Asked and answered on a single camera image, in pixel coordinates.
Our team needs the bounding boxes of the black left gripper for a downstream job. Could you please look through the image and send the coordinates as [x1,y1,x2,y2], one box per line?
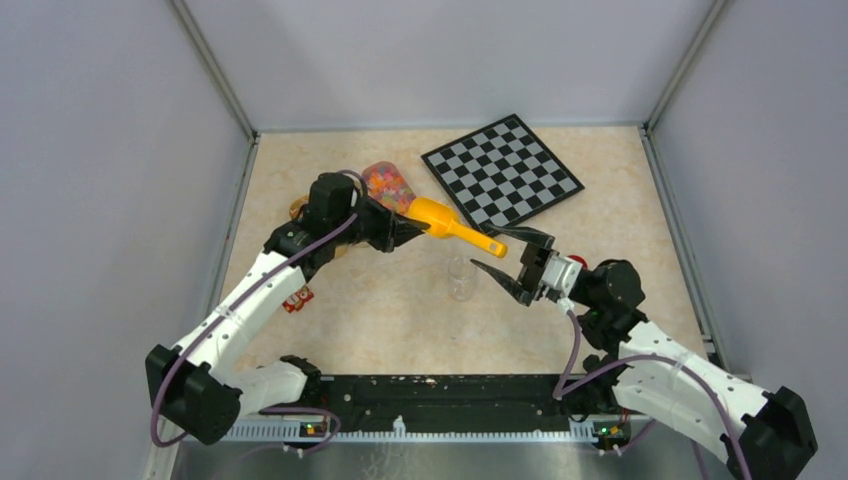
[331,194,430,252]

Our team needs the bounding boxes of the yellow plastic scoop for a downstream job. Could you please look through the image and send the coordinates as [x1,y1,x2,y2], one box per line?
[407,197,508,258]

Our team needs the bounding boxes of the clear glass jar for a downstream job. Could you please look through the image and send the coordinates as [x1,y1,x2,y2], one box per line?
[447,255,477,302]

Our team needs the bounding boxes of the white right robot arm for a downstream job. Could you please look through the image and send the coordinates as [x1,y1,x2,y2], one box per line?
[474,226,819,479]

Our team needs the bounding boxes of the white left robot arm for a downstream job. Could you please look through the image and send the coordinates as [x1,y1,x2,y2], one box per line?
[145,199,429,447]

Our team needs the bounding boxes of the pink tray with candies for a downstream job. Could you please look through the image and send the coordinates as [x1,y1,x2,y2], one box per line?
[361,161,416,214]

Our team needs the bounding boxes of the red jar lid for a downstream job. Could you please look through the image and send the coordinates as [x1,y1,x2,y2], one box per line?
[567,255,589,270]

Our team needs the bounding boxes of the black white chessboard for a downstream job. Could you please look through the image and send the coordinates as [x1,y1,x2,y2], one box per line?
[421,114,584,237]

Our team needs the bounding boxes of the yellow tray with lollipops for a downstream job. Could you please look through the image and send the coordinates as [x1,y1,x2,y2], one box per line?
[288,194,309,221]

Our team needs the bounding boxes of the red owl toy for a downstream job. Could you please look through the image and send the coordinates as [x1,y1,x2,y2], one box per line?
[282,286,314,313]

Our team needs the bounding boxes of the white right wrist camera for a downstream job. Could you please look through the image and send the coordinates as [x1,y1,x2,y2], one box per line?
[542,255,582,301]

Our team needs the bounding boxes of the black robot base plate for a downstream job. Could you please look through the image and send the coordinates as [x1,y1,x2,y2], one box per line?
[292,374,640,434]

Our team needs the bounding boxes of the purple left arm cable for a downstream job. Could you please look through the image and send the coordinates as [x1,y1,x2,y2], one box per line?
[149,169,369,458]

